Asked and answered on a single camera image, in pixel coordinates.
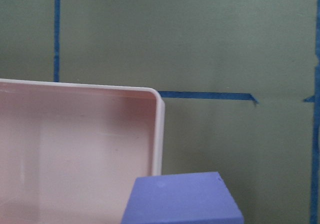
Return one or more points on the purple foam block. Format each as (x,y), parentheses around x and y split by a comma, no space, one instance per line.
(189,198)

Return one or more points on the pink plastic bin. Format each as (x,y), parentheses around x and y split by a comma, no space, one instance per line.
(70,153)

